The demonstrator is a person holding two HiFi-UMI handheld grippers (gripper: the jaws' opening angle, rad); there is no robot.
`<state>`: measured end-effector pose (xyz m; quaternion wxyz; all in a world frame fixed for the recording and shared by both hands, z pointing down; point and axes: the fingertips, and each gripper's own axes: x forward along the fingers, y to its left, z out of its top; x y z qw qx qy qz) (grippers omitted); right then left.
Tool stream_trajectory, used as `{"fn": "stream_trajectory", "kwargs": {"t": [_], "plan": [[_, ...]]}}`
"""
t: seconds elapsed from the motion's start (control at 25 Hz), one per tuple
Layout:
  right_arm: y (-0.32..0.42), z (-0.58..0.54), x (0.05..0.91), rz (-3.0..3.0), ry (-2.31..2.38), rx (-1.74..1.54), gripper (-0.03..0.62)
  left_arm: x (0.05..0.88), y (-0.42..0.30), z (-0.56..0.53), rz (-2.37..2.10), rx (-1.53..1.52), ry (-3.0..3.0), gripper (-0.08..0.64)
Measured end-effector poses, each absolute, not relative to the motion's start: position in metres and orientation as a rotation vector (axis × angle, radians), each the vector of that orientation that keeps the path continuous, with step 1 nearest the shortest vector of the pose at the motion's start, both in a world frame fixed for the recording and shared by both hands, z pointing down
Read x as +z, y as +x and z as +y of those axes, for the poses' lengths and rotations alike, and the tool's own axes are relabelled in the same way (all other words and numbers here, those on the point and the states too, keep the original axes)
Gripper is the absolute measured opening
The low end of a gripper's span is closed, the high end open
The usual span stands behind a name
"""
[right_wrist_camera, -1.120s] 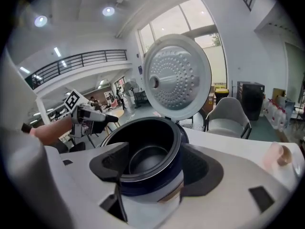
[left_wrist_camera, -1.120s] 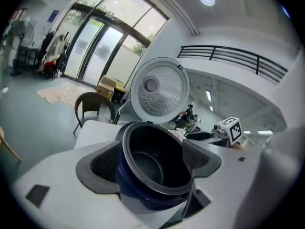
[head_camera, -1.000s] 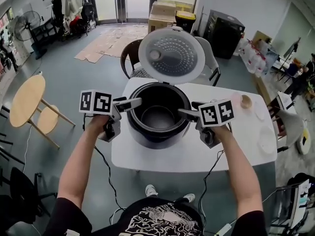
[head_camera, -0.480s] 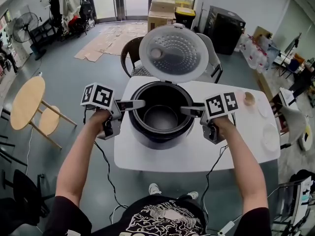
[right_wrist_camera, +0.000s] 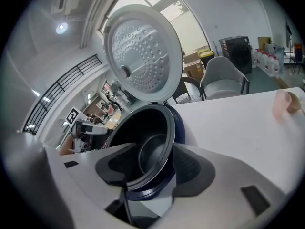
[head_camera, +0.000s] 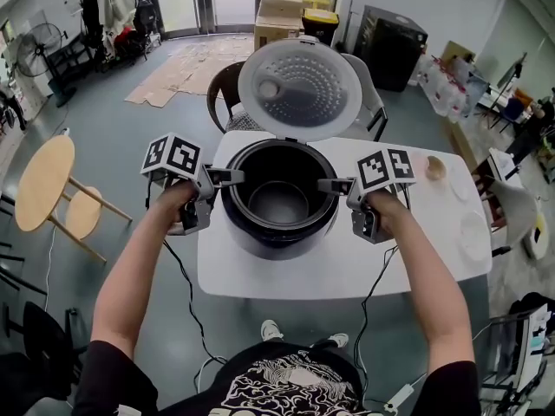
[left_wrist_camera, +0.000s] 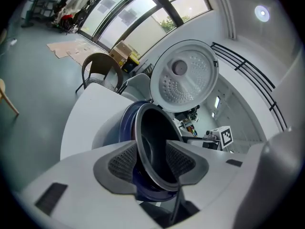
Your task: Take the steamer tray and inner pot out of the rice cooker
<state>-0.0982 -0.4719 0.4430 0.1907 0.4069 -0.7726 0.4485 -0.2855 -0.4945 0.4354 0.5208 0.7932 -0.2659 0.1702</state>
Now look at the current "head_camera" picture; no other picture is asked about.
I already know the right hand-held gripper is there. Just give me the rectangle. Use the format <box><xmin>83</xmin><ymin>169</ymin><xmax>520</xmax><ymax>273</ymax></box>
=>
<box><xmin>317</xmin><ymin>147</ymin><xmax>416</xmax><ymax>245</ymax></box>

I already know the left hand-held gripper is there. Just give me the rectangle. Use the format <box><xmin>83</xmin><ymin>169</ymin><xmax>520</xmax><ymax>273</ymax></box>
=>
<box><xmin>140</xmin><ymin>132</ymin><xmax>247</xmax><ymax>237</ymax></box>

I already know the black pot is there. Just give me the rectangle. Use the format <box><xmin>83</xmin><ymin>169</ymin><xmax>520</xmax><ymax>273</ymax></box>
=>
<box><xmin>221</xmin><ymin>139</ymin><xmax>339</xmax><ymax>238</ymax></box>

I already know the round steamer plate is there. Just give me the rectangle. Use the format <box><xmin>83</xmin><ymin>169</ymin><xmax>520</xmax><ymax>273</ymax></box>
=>
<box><xmin>459</xmin><ymin>210</ymin><xmax>492</xmax><ymax>262</ymax></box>

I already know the person's right forearm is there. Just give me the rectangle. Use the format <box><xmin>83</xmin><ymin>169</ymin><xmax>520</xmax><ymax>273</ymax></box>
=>
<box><xmin>383</xmin><ymin>218</ymin><xmax>476</xmax><ymax>379</ymax></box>

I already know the person's left forearm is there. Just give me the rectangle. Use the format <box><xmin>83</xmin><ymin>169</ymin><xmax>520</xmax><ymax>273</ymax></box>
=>
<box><xmin>89</xmin><ymin>214</ymin><xmax>183</xmax><ymax>359</ymax></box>

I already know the person's left hand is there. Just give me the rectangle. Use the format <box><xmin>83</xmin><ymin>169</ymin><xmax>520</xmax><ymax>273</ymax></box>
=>
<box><xmin>155</xmin><ymin>183</ymin><xmax>197</xmax><ymax>236</ymax></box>

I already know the person's right hand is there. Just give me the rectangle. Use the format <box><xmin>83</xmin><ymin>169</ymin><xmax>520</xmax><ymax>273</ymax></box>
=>
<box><xmin>367</xmin><ymin>187</ymin><xmax>412</xmax><ymax>238</ymax></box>

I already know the pink plastic cup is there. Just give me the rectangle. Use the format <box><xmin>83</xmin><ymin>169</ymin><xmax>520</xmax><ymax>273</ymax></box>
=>
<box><xmin>409</xmin><ymin>152</ymin><xmax>430</xmax><ymax>177</ymax></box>

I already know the dark wicker chair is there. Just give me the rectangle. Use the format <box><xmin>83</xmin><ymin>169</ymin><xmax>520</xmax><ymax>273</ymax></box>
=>
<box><xmin>206</xmin><ymin>61</ymin><xmax>261</xmax><ymax>134</ymax></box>

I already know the grey upholstered chair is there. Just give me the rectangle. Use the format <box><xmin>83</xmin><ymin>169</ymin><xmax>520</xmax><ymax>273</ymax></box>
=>
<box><xmin>342</xmin><ymin>52</ymin><xmax>389</xmax><ymax>142</ymax></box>
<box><xmin>472</xmin><ymin>175</ymin><xmax>539</xmax><ymax>257</ymax></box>

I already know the beige bowl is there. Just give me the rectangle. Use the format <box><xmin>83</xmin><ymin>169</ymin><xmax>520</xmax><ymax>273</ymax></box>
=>
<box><xmin>426</xmin><ymin>155</ymin><xmax>447</xmax><ymax>180</ymax></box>

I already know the dark rice cooker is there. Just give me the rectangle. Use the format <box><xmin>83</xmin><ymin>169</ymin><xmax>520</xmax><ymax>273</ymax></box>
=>
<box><xmin>220</xmin><ymin>36</ymin><xmax>363</xmax><ymax>262</ymax></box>

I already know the large black cabinet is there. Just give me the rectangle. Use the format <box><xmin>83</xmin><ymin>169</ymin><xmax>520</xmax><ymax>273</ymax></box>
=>
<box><xmin>353</xmin><ymin>4</ymin><xmax>429</xmax><ymax>93</ymax></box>

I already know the cluster of clear water jugs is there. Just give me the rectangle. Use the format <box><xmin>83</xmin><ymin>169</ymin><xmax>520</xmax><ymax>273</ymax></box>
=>
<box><xmin>418</xmin><ymin>54</ymin><xmax>491</xmax><ymax>119</ymax></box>

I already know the large cardboard box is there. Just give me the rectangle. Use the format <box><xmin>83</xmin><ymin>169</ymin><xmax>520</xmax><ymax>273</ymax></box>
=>
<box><xmin>254</xmin><ymin>15</ymin><xmax>304</xmax><ymax>54</ymax></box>

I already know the person's left white shoe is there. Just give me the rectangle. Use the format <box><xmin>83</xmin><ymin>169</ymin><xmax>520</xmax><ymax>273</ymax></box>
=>
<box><xmin>261</xmin><ymin>318</ymin><xmax>284</xmax><ymax>341</ymax></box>

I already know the black bin yellow lid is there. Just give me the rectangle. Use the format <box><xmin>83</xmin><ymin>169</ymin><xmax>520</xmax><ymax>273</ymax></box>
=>
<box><xmin>302</xmin><ymin>8</ymin><xmax>340</xmax><ymax>47</ymax></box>

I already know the small white low table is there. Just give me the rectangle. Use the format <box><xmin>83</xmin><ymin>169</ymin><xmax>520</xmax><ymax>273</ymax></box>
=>
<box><xmin>487</xmin><ymin>147</ymin><xmax>521</xmax><ymax>179</ymax></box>

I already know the small cardboard box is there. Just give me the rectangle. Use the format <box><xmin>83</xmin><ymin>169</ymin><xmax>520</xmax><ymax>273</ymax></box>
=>
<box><xmin>258</xmin><ymin>0</ymin><xmax>304</xmax><ymax>19</ymax></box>

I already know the round wooden side table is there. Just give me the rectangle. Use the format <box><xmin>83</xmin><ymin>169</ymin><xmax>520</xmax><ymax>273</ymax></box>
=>
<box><xmin>15</xmin><ymin>135</ymin><xmax>134</xmax><ymax>263</ymax></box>

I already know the clothes rack with garments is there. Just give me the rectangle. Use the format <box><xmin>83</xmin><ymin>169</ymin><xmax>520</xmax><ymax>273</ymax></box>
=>
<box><xmin>77</xmin><ymin>0</ymin><xmax>161</xmax><ymax>73</ymax></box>

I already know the black low shelf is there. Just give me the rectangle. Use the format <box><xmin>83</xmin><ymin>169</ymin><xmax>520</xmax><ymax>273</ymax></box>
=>
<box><xmin>45</xmin><ymin>35</ymin><xmax>95</xmax><ymax>81</ymax></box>

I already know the person's black printed T-shirt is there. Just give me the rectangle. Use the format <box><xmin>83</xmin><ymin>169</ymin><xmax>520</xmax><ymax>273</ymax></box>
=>
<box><xmin>71</xmin><ymin>340</ymin><xmax>482</xmax><ymax>416</ymax></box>

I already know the white round cushion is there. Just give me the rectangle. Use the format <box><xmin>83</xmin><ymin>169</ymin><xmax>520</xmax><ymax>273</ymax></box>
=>
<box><xmin>522</xmin><ymin>214</ymin><xmax>548</xmax><ymax>259</ymax></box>

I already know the black bag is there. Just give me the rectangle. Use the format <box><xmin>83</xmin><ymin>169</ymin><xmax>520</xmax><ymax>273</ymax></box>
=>
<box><xmin>506</xmin><ymin>292</ymin><xmax>555</xmax><ymax>320</ymax></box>

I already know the metal shelf trolley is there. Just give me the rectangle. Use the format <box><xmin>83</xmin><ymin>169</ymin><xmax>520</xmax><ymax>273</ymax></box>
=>
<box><xmin>480</xmin><ymin>303</ymin><xmax>550</xmax><ymax>406</ymax></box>

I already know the black office chair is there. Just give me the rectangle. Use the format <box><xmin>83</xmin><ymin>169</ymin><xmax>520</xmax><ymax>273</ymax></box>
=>
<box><xmin>0</xmin><ymin>301</ymin><xmax>88</xmax><ymax>406</ymax></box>

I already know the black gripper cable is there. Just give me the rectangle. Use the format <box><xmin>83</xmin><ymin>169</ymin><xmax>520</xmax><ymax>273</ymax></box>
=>
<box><xmin>162</xmin><ymin>238</ymin><xmax>226</xmax><ymax>363</ymax></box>
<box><xmin>353</xmin><ymin>244</ymin><xmax>400</xmax><ymax>406</ymax></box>

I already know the black pedestal fan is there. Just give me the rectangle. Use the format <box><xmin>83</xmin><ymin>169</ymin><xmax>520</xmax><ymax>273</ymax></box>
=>
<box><xmin>15</xmin><ymin>23</ymin><xmax>78</xmax><ymax>107</ymax></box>

